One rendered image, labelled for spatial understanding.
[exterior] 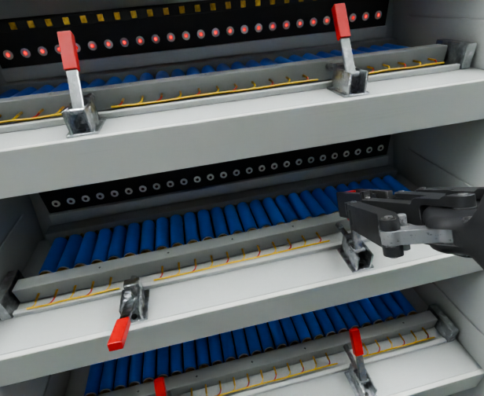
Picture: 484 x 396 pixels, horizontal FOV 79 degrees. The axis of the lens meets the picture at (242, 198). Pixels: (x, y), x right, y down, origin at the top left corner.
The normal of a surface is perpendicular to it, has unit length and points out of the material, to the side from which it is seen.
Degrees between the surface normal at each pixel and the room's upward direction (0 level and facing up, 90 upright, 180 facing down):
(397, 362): 19
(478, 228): 78
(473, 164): 90
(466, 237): 89
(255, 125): 109
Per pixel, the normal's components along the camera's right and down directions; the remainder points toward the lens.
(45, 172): 0.21, 0.54
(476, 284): -0.98, 0.18
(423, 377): -0.07, -0.83
